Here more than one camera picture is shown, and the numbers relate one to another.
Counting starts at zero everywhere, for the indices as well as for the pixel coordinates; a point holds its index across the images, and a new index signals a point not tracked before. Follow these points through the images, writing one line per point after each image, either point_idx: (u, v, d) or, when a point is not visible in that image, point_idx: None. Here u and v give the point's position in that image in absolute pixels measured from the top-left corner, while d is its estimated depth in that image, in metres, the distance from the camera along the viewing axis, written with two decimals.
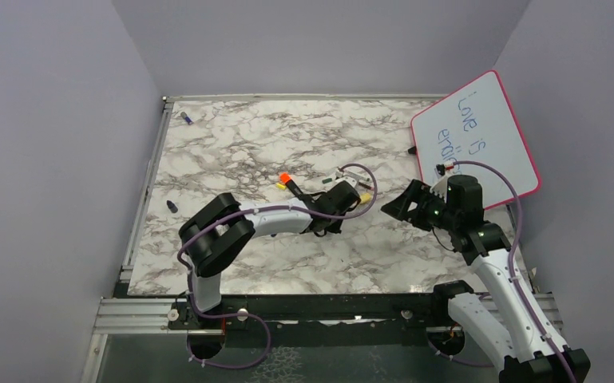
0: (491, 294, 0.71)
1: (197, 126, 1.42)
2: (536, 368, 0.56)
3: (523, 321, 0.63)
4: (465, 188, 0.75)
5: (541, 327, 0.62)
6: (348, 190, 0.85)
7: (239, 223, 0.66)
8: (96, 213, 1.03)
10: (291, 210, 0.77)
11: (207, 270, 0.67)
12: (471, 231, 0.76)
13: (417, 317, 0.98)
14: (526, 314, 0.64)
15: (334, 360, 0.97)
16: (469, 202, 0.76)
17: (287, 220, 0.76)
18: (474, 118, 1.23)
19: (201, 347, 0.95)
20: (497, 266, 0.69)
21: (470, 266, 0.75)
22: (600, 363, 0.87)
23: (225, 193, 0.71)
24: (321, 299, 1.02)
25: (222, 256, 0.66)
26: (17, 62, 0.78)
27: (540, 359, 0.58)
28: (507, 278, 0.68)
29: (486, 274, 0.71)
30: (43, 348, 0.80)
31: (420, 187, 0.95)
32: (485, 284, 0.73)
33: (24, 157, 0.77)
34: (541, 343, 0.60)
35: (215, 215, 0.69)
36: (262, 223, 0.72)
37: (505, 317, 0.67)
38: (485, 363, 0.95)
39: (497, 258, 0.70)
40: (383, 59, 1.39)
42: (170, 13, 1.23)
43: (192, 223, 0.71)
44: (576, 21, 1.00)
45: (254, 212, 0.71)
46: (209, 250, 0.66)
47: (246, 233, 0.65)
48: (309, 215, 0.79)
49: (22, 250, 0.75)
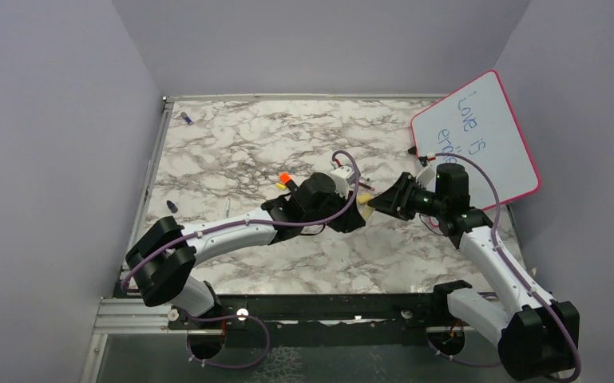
0: (480, 268, 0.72)
1: (197, 126, 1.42)
2: (526, 321, 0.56)
3: (509, 282, 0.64)
4: (453, 175, 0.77)
5: (527, 284, 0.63)
6: (314, 189, 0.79)
7: (180, 252, 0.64)
8: (96, 213, 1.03)
10: (250, 224, 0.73)
11: (155, 300, 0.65)
12: (457, 215, 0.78)
13: (417, 317, 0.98)
14: (511, 275, 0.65)
15: (334, 360, 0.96)
16: (456, 188, 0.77)
17: (243, 238, 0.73)
18: (474, 118, 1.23)
19: (201, 347, 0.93)
20: (481, 238, 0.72)
21: (461, 248, 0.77)
22: (600, 363, 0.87)
23: (166, 217, 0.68)
24: (321, 299, 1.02)
25: (168, 286, 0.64)
26: (18, 64, 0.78)
27: (528, 311, 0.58)
28: (490, 247, 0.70)
29: (472, 246, 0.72)
30: (42, 348, 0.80)
31: (408, 179, 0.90)
32: (473, 259, 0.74)
33: (25, 157, 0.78)
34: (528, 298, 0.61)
35: (157, 242, 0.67)
36: (208, 246, 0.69)
37: (495, 286, 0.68)
38: (488, 364, 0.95)
39: (481, 233, 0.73)
40: (383, 59, 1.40)
42: (170, 13, 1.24)
43: (136, 251, 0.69)
44: (576, 21, 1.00)
45: (198, 236, 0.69)
46: (153, 280, 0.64)
47: (186, 262, 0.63)
48: (272, 227, 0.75)
49: (21, 249, 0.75)
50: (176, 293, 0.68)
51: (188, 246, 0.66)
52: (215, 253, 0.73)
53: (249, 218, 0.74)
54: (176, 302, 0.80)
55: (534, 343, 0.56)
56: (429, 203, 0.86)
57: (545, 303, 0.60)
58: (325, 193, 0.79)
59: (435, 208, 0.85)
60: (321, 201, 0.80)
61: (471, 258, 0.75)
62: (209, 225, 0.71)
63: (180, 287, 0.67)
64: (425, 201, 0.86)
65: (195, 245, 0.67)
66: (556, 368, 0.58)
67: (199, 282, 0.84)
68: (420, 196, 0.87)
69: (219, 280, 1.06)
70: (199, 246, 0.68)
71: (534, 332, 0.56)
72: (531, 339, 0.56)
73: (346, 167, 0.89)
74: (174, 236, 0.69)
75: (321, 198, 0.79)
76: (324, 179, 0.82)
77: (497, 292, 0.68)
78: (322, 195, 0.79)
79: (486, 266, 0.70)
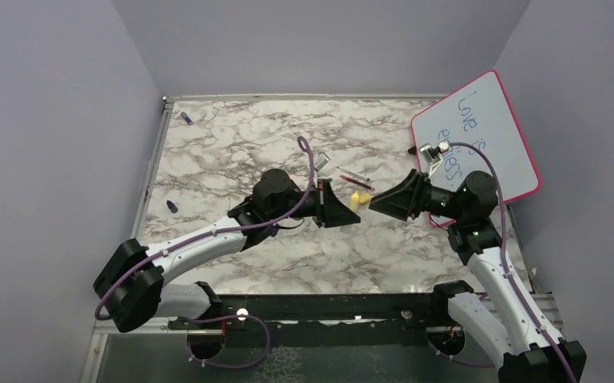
0: (488, 292, 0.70)
1: (196, 126, 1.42)
2: (532, 360, 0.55)
3: (517, 313, 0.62)
4: (481, 199, 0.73)
5: (536, 319, 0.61)
6: (267, 191, 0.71)
7: (148, 273, 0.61)
8: (94, 214, 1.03)
10: (215, 234, 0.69)
11: (129, 324, 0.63)
12: (467, 232, 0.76)
13: (417, 317, 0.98)
14: (521, 308, 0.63)
15: (334, 361, 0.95)
16: (478, 211, 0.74)
17: (213, 249, 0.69)
18: (474, 118, 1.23)
19: (202, 347, 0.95)
20: (492, 263, 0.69)
21: (468, 266, 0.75)
22: (601, 363, 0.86)
23: (128, 239, 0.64)
24: (321, 299, 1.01)
25: (140, 309, 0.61)
26: (17, 64, 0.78)
27: (534, 350, 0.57)
28: (501, 274, 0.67)
29: (482, 271, 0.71)
30: (41, 349, 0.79)
31: (425, 180, 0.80)
32: (481, 282, 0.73)
33: (24, 158, 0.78)
34: (536, 334, 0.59)
35: (122, 267, 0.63)
36: (177, 263, 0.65)
37: (501, 313, 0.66)
38: (488, 363, 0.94)
39: (492, 256, 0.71)
40: (383, 58, 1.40)
42: (170, 13, 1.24)
43: (103, 279, 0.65)
44: (576, 20, 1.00)
45: (164, 254, 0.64)
46: (125, 304, 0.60)
47: (155, 283, 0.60)
48: (239, 233, 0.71)
49: (21, 249, 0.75)
50: (151, 313, 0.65)
51: (154, 266, 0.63)
52: (188, 269, 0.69)
53: (215, 227, 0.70)
54: (170, 313, 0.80)
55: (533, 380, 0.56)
56: (447, 207, 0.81)
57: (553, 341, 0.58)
58: (278, 194, 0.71)
59: (453, 211, 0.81)
60: (279, 199, 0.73)
61: (479, 280, 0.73)
62: (176, 241, 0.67)
63: (156, 308, 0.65)
64: (442, 204, 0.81)
65: (161, 265, 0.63)
66: None
67: (187, 288, 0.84)
68: (437, 196, 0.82)
69: (219, 280, 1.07)
70: (166, 265, 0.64)
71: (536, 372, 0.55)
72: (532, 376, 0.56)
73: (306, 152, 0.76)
74: (139, 258, 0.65)
75: (277, 198, 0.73)
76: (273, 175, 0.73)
77: (503, 320, 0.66)
78: (276, 196, 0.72)
79: (493, 292, 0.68)
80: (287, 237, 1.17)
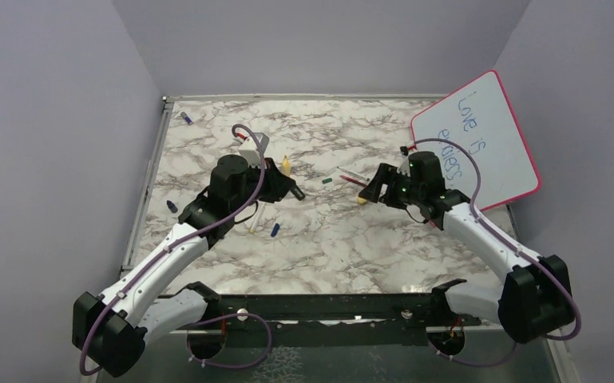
0: (468, 242, 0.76)
1: (197, 126, 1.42)
2: (520, 280, 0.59)
3: (496, 246, 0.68)
4: (425, 162, 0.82)
5: (512, 246, 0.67)
6: (227, 175, 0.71)
7: (111, 321, 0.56)
8: (94, 214, 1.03)
10: (171, 250, 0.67)
11: (120, 369, 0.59)
12: (435, 198, 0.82)
13: (417, 317, 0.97)
14: (498, 242, 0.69)
15: (334, 360, 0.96)
16: (429, 173, 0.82)
17: (175, 266, 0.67)
18: (474, 118, 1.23)
19: (201, 347, 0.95)
20: (461, 215, 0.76)
21: (445, 228, 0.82)
22: (604, 363, 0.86)
23: (81, 296, 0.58)
24: (321, 299, 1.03)
25: (122, 351, 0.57)
26: (17, 63, 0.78)
27: (520, 271, 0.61)
28: (473, 220, 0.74)
29: (456, 224, 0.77)
30: (41, 350, 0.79)
31: (388, 170, 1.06)
32: (459, 236, 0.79)
33: (24, 157, 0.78)
34: (516, 258, 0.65)
35: (87, 325, 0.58)
36: (139, 298, 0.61)
37: (485, 254, 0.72)
38: (489, 364, 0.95)
39: (461, 210, 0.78)
40: (383, 58, 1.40)
42: (170, 13, 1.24)
43: (77, 337, 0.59)
44: (576, 20, 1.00)
45: (122, 298, 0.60)
46: (106, 355, 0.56)
47: (124, 329, 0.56)
48: (198, 234, 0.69)
49: (19, 249, 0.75)
50: (140, 348, 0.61)
51: (116, 313, 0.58)
52: (155, 298, 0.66)
53: (168, 242, 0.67)
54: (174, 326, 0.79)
55: (527, 302, 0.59)
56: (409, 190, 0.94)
57: (532, 259, 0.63)
58: (239, 175, 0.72)
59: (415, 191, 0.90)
60: (239, 183, 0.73)
61: (457, 236, 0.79)
62: (129, 277, 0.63)
63: (140, 343, 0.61)
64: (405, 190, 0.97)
65: (123, 309, 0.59)
66: (558, 324, 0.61)
67: (176, 299, 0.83)
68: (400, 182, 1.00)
69: (219, 280, 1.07)
70: (128, 306, 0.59)
71: (525, 289, 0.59)
72: (524, 296, 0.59)
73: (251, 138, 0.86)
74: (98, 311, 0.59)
75: (237, 181, 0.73)
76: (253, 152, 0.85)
77: (489, 262, 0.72)
78: (236, 177, 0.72)
79: (472, 239, 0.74)
80: (287, 237, 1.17)
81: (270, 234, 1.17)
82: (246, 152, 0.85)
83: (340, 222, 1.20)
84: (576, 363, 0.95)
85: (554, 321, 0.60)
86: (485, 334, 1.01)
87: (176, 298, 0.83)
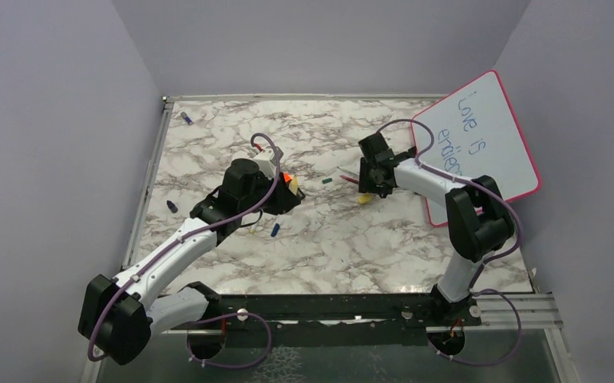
0: (419, 189, 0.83)
1: (197, 126, 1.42)
2: (457, 198, 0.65)
3: (436, 180, 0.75)
4: (370, 137, 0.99)
5: (448, 176, 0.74)
6: (239, 174, 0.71)
7: (125, 303, 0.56)
8: (93, 214, 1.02)
10: (183, 241, 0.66)
11: (126, 353, 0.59)
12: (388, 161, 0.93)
13: (417, 317, 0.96)
14: (437, 177, 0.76)
15: (334, 360, 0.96)
16: (377, 144, 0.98)
17: (186, 256, 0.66)
18: (474, 118, 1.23)
19: (202, 347, 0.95)
20: (407, 166, 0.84)
21: (401, 184, 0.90)
22: (605, 364, 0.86)
23: (97, 277, 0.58)
24: (321, 299, 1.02)
25: (130, 334, 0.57)
26: (17, 64, 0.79)
27: (457, 191, 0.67)
28: (416, 168, 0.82)
29: (405, 176, 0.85)
30: (40, 350, 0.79)
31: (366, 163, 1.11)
32: (413, 187, 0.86)
33: (24, 158, 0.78)
34: (453, 184, 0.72)
35: (100, 305, 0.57)
36: (152, 283, 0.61)
37: (433, 194, 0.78)
38: (486, 362, 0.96)
39: (406, 163, 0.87)
40: (382, 58, 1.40)
42: (170, 14, 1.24)
43: (85, 322, 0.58)
44: (576, 20, 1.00)
45: (136, 281, 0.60)
46: (115, 340, 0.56)
47: (138, 309, 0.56)
48: (209, 230, 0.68)
49: (19, 250, 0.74)
50: (145, 335, 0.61)
51: (131, 295, 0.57)
52: (164, 287, 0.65)
53: (181, 234, 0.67)
54: (175, 322, 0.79)
55: (468, 217, 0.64)
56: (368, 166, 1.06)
57: (469, 181, 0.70)
58: (251, 175, 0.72)
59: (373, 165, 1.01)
60: (250, 183, 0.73)
61: (406, 184, 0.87)
62: (143, 262, 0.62)
63: (146, 329, 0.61)
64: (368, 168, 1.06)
65: (136, 292, 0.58)
66: (503, 234, 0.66)
67: (179, 296, 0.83)
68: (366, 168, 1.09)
69: (219, 280, 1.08)
70: (141, 290, 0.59)
71: (465, 206, 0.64)
72: (464, 211, 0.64)
73: (270, 150, 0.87)
74: (112, 295, 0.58)
75: (248, 182, 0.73)
76: (266, 163, 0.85)
77: (437, 199, 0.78)
78: (248, 178, 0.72)
79: (421, 186, 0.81)
80: (287, 237, 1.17)
81: (270, 234, 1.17)
82: (261, 163, 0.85)
83: (340, 222, 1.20)
84: (576, 363, 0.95)
85: (498, 234, 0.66)
86: (485, 334, 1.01)
87: (178, 295, 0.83)
